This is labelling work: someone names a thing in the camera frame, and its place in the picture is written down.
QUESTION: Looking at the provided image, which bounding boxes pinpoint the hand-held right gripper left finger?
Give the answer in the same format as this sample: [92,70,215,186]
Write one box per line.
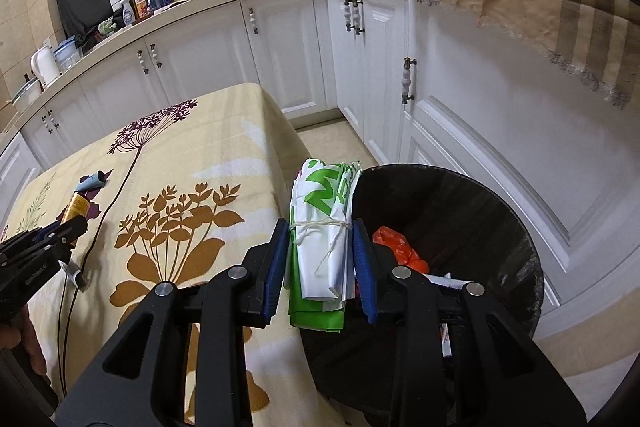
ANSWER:
[55,219,292,427]

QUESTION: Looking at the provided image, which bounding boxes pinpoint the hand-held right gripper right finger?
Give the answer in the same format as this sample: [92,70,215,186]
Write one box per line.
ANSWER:
[350,219,587,427]

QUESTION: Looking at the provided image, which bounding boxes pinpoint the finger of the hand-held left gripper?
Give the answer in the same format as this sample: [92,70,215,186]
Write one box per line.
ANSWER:
[44,215,89,254]
[0,222,65,253]

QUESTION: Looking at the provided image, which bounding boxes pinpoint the brown bottle with black cap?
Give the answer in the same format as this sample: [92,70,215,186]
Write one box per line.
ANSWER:
[64,191,91,225]

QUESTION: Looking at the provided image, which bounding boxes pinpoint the red plastic bag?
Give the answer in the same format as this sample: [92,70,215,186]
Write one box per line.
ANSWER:
[372,226,430,275]

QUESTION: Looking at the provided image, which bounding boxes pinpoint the green and white bag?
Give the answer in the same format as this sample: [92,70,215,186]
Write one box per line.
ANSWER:
[285,158,362,334]

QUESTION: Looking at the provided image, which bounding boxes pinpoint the trash bin with black liner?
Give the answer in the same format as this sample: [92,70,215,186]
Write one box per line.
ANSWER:
[300,164,545,427]

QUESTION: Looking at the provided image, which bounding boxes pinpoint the person's left hand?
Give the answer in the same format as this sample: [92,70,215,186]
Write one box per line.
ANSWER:
[0,307,48,375]

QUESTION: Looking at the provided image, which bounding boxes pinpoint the small white paper tube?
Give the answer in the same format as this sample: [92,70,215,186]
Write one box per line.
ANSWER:
[58,259,86,292]

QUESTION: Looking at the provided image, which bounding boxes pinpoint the white lidded pot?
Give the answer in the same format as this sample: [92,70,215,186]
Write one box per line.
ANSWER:
[12,77,43,108]

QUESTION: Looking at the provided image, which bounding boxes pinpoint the white kettle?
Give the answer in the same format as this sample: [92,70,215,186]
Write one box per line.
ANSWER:
[30,47,61,88]

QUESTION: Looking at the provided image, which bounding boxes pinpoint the clear food container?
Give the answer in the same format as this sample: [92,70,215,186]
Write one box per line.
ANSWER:
[53,38,83,72]

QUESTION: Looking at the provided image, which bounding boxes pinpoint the white kitchen cabinets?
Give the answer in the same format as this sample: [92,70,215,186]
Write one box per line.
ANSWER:
[0,0,640,343]

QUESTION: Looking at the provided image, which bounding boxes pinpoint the white spray bottle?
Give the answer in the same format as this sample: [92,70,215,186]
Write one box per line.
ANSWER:
[109,0,135,28]

